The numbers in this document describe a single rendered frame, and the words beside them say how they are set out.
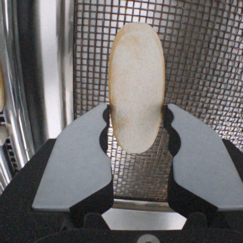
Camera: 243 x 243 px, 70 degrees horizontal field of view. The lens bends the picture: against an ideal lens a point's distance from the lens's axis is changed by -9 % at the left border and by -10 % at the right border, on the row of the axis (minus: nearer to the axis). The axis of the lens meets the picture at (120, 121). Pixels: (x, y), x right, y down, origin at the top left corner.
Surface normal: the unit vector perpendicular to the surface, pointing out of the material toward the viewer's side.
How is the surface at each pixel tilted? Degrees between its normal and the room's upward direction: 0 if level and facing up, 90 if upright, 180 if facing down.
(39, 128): 0
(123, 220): 10
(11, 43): 0
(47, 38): 0
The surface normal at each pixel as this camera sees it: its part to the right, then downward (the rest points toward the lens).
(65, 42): -0.04, 0.52
